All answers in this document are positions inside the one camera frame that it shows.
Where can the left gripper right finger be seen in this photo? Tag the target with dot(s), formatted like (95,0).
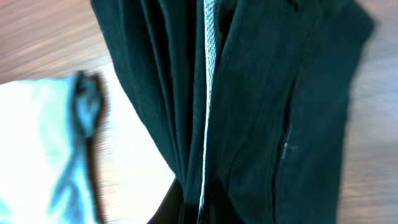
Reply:
(217,208)

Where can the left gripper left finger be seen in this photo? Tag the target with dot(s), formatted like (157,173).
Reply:
(170,208)

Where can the black shorts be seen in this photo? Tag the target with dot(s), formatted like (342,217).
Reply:
(249,94)

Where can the folded light blue denim shorts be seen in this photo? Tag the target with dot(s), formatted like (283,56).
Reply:
(46,127)

